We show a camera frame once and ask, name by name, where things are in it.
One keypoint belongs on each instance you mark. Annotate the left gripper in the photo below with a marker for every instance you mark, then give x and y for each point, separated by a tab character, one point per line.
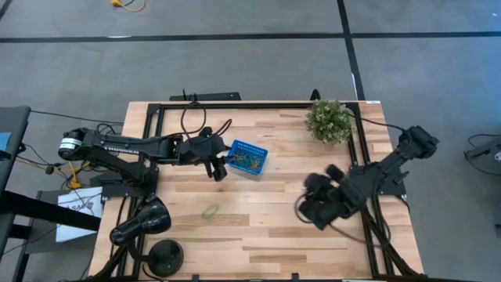
203	147

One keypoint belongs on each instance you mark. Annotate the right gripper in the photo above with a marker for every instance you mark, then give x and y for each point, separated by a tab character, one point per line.
332	203

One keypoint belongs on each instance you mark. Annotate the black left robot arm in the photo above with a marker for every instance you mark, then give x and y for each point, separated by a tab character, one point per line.
117	147

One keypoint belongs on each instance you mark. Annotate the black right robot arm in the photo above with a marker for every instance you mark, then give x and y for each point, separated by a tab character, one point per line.
391	160

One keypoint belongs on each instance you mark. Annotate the blue plastic basket bin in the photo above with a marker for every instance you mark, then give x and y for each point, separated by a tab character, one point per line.
250	147

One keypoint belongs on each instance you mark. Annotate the green rubber band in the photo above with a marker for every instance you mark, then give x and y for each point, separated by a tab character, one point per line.
203	213

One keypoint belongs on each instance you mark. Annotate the black power strip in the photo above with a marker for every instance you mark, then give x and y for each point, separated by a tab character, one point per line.
203	96

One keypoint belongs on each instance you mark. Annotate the green potted plant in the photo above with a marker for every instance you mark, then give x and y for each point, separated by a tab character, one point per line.
329	121

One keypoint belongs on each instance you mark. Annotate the black desk lamp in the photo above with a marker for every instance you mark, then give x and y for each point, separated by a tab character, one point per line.
145	219

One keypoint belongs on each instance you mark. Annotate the white paper sheet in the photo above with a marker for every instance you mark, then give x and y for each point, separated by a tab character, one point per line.
78	231

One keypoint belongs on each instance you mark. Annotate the black desk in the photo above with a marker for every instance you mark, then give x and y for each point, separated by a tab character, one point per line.
13	121

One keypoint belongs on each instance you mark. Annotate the blue desk mat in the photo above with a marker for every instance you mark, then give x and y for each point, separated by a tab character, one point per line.
4	141

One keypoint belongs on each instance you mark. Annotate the black aluminium table frame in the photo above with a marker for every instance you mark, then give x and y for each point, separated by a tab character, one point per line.
254	105

